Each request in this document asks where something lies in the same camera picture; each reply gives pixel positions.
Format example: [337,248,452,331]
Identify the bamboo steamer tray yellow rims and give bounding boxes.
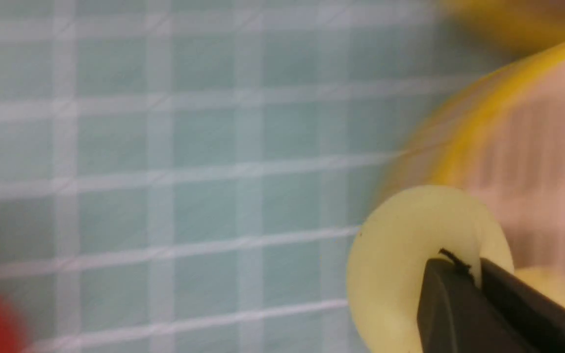
[376,29,565,324]

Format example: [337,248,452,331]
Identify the green checkered tablecloth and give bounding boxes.
[0,0,509,353]

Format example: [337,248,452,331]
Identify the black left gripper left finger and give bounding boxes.
[417,248,537,353]

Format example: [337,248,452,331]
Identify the yellow bun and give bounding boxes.
[347,185,515,353]

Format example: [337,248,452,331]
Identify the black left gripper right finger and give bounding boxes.
[481,258,565,353]

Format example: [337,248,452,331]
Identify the woven bamboo steamer lid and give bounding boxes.
[437,0,565,53]

